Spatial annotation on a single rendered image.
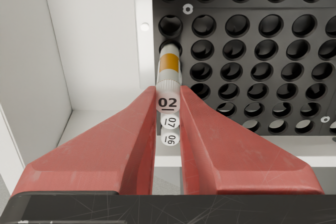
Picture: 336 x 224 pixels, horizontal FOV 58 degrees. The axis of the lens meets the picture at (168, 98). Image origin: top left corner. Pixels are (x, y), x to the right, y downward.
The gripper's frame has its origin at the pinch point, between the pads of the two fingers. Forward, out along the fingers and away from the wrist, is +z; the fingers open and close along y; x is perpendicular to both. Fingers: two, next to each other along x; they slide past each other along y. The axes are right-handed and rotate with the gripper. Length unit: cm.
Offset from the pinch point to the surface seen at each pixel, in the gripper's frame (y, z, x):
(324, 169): -23.3, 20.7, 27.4
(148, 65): 1.5, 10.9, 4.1
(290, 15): -6.4, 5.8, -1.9
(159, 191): 4, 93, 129
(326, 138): -12.7, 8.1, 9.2
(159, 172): 4, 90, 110
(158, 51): 0.6, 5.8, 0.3
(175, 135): -0.5, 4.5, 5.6
